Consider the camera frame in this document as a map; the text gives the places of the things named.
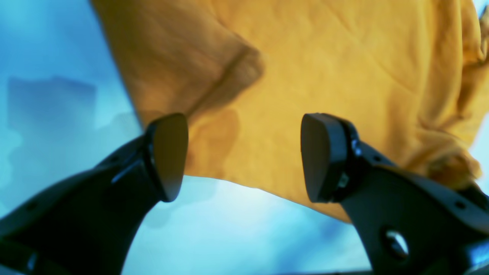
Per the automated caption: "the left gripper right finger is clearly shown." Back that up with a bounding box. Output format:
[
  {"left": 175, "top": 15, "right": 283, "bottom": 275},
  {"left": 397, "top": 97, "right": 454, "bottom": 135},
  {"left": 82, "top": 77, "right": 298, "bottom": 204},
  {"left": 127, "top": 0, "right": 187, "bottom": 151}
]
[{"left": 301, "top": 113, "right": 489, "bottom": 275}]

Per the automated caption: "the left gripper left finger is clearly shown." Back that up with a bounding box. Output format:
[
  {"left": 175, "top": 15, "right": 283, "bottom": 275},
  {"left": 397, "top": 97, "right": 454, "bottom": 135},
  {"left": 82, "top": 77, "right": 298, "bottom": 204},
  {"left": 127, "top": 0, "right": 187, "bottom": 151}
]
[{"left": 1, "top": 113, "right": 188, "bottom": 275}]

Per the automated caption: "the orange t-shirt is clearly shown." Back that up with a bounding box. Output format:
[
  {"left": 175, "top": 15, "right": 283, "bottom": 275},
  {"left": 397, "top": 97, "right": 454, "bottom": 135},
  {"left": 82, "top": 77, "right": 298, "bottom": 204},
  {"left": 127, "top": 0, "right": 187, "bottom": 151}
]
[{"left": 91, "top": 0, "right": 488, "bottom": 222}]

